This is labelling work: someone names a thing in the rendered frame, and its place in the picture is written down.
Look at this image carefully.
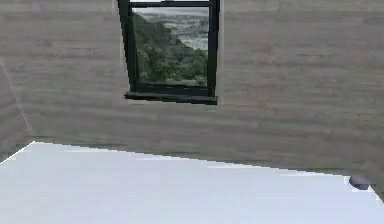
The black framed window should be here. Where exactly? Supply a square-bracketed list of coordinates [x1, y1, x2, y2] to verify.
[116, 0, 221, 106]

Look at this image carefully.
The white table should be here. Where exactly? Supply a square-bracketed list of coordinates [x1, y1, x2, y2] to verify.
[0, 140, 384, 224]

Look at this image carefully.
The small dark grey oval object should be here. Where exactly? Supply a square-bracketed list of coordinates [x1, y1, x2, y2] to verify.
[348, 175, 371, 191]

